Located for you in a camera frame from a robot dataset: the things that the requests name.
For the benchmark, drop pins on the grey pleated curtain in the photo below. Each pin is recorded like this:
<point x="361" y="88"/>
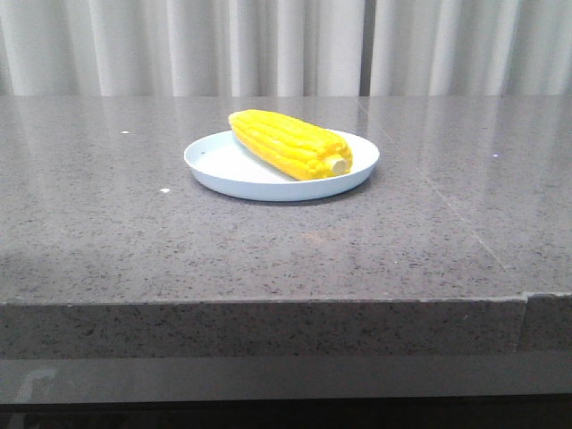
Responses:
<point x="285" y="48"/>

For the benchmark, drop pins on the light blue round plate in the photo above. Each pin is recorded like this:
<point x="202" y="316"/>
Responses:
<point x="219" y="162"/>

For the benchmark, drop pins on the yellow toy corn cob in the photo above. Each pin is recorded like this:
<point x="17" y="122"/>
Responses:
<point x="302" y="150"/>

